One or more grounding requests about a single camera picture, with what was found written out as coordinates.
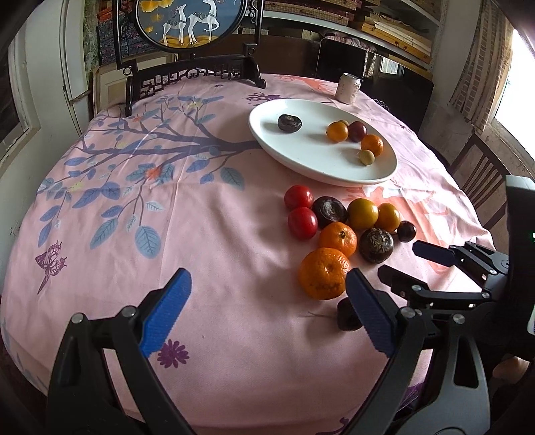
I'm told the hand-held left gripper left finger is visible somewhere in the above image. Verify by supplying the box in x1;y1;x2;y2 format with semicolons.
47;268;197;435

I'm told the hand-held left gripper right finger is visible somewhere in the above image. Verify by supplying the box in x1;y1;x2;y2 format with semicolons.
345;268;492;435

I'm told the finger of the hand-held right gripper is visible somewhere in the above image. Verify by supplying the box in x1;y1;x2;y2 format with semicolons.
412;240;511;277
378;264;490;311

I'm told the large orange mandarin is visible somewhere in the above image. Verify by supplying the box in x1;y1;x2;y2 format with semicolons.
298;247;352;300

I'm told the white oval plate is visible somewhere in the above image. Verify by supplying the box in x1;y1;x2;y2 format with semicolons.
248;99;398;187

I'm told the person's right forearm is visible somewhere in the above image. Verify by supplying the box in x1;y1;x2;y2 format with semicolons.
492;356;535;382

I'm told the dark round fruit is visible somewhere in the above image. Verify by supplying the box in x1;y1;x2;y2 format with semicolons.
337;298;365;332

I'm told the small dark purple plum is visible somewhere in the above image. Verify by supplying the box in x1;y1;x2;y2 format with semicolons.
396;220;417;243

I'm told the dark passion fruit right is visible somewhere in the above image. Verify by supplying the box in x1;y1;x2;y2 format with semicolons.
359;228;394;264

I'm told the dark passion fruit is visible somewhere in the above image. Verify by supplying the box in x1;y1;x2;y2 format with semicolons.
311;196;349;230
359;228;394;264

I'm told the small orange-yellow tomato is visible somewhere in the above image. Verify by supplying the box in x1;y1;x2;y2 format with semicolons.
375;203;401;233

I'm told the medium orange mandarin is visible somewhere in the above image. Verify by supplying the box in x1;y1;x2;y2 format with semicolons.
319;222;358;258

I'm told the yellow-orange tomato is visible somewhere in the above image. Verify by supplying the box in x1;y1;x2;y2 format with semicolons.
347;198;380;232

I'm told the brown wooden chair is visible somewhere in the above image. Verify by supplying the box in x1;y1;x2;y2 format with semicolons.
449;132;513;231

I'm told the dark passion fruit left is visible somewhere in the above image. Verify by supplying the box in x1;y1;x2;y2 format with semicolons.
311;196;349;230

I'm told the red tomato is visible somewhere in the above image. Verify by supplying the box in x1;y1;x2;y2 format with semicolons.
288;207;319;240
284;185;314;210

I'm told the small orange mandarin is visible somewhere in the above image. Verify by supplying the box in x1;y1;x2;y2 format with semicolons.
360;134;384;158
326;121;349;143

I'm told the black glossy furniture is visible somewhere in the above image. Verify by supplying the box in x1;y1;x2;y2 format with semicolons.
315;37;434;131

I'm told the white drink can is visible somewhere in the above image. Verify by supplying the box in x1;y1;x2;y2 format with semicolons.
335;73;362;105

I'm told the dark brown mangosteen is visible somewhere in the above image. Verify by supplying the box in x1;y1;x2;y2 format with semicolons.
278;114;304;132

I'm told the beige patterned curtain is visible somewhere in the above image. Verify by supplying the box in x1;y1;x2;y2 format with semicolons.
449;0;520;131

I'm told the stack of wooden boards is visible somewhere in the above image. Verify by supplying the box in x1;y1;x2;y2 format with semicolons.
359;0;434;64

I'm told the white door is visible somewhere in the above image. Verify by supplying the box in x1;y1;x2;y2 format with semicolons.
7;0;95;169

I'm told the stack of patterned fabrics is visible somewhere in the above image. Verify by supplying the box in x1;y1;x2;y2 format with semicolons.
95;10;170;66

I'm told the round deer painting table screen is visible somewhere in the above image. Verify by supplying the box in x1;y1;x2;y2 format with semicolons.
113;0;267;118

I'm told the white wall shelf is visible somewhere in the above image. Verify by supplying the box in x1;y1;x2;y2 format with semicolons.
261;0;444;81

